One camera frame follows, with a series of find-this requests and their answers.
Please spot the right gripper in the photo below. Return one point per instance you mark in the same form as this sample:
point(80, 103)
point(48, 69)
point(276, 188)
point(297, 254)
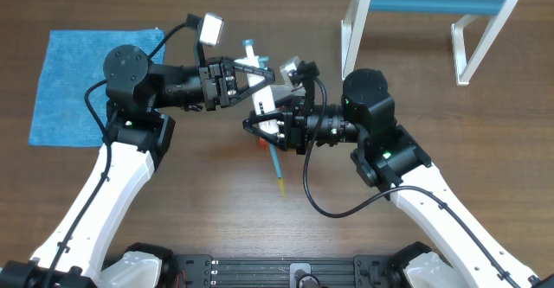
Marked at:
point(298, 126)

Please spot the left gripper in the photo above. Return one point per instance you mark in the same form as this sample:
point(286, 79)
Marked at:
point(211, 85)

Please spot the white pipette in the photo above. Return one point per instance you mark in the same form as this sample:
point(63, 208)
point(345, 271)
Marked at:
point(267, 100)

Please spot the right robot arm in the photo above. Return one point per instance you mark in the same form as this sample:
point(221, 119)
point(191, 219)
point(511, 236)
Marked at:
point(441, 219)

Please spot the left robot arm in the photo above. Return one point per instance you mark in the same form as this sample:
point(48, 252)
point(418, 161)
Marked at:
point(125, 171)

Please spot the blue cloth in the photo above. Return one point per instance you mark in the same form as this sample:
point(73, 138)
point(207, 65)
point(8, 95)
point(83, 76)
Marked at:
point(65, 85)

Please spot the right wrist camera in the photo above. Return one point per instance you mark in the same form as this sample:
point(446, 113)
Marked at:
point(291, 69)

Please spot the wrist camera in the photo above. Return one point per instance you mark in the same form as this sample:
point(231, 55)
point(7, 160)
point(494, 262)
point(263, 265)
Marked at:
point(211, 29)
point(291, 69)

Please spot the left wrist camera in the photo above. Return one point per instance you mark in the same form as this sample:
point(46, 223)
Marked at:
point(211, 29)

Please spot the mounting rail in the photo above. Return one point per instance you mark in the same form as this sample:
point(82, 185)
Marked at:
point(259, 273)

